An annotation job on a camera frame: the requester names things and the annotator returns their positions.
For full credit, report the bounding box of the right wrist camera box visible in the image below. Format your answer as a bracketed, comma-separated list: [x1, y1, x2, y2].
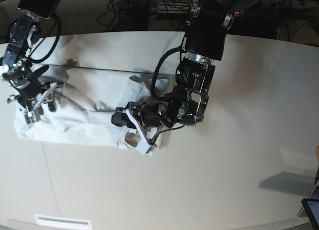
[24, 109, 41, 124]

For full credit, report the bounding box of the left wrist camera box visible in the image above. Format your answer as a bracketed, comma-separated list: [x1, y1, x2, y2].
[136, 140, 157, 156]

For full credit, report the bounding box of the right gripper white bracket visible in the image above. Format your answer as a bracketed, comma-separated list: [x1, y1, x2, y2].
[7, 82, 64, 124]

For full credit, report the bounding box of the white label strip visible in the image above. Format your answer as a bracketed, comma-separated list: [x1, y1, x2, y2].
[34, 214, 92, 227]

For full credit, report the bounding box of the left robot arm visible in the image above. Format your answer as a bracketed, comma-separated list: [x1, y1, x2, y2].
[111, 0, 239, 154]

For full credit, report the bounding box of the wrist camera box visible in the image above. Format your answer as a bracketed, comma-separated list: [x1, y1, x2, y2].
[136, 140, 157, 156]
[24, 109, 41, 124]

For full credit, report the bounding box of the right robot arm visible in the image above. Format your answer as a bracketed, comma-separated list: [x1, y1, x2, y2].
[0, 0, 64, 124]

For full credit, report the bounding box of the tablet screen with stand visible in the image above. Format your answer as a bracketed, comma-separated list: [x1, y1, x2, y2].
[298, 170, 319, 230]

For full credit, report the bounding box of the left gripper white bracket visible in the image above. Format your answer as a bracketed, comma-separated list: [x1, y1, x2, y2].
[111, 102, 160, 145]

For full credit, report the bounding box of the white T-shirt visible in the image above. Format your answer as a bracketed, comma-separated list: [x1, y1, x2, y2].
[12, 64, 175, 152]

